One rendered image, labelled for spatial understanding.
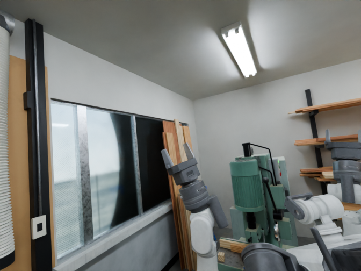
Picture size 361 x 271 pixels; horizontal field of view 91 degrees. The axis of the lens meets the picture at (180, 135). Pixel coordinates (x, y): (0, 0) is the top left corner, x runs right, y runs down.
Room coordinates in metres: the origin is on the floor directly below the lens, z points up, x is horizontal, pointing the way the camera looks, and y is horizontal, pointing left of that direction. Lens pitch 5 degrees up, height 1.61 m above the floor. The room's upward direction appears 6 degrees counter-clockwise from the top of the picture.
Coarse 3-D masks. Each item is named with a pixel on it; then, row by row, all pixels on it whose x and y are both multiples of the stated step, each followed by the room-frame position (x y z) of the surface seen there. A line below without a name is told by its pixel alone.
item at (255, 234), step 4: (256, 224) 1.25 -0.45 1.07; (260, 224) 1.25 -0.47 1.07; (248, 228) 1.21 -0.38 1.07; (256, 228) 1.20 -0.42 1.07; (260, 228) 1.24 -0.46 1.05; (248, 232) 1.17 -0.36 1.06; (252, 232) 1.16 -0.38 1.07; (256, 232) 1.15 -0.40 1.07; (260, 232) 1.23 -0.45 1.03; (248, 236) 1.17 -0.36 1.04; (252, 236) 1.16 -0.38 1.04; (256, 236) 1.15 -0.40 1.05; (260, 236) 1.22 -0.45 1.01; (252, 240) 1.16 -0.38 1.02; (256, 240) 1.15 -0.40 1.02
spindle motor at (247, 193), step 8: (240, 160) 1.23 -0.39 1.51; (248, 160) 1.17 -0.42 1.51; (256, 160) 1.16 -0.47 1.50; (232, 168) 1.18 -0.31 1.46; (240, 168) 1.13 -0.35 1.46; (248, 168) 1.12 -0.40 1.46; (256, 168) 1.14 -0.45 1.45; (232, 176) 1.21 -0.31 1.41; (240, 176) 1.14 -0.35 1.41; (248, 176) 1.12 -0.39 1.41; (256, 176) 1.14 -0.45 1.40; (240, 184) 1.15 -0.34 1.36; (248, 184) 1.12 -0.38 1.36; (256, 184) 1.13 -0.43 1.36; (240, 192) 1.15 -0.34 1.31; (248, 192) 1.13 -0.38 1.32; (256, 192) 1.13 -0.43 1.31; (240, 200) 1.16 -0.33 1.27; (248, 200) 1.13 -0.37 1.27; (256, 200) 1.12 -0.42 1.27; (240, 208) 1.16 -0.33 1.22; (248, 208) 1.13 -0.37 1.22; (256, 208) 1.12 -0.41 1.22
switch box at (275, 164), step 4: (268, 160) 1.37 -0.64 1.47; (272, 160) 1.35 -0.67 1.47; (276, 160) 1.34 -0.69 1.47; (276, 164) 1.34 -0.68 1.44; (276, 168) 1.34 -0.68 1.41; (272, 172) 1.36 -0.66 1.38; (276, 172) 1.35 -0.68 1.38; (276, 176) 1.35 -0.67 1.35; (280, 176) 1.40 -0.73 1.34; (276, 180) 1.35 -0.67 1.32
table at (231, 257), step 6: (228, 252) 1.27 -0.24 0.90; (234, 252) 1.27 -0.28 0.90; (228, 258) 1.21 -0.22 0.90; (234, 258) 1.20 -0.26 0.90; (240, 258) 1.20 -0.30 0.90; (222, 264) 1.16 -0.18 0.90; (228, 264) 1.15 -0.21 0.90; (234, 264) 1.15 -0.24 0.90; (240, 264) 1.14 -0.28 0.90; (222, 270) 1.16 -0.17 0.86; (228, 270) 1.14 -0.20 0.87; (234, 270) 1.12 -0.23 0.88; (240, 270) 1.10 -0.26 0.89
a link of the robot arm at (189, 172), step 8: (192, 160) 0.62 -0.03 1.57; (168, 168) 0.59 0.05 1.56; (176, 168) 0.57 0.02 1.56; (184, 168) 0.58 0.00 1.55; (192, 168) 0.61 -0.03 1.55; (176, 176) 0.59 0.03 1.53; (184, 176) 0.58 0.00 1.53; (192, 176) 0.60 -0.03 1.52; (176, 184) 0.60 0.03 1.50; (184, 184) 0.60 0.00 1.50; (192, 184) 0.58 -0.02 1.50; (200, 184) 0.58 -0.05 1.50; (184, 192) 0.58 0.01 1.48; (192, 192) 0.57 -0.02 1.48; (200, 192) 0.57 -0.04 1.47; (184, 200) 0.59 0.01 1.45; (192, 200) 0.57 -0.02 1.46
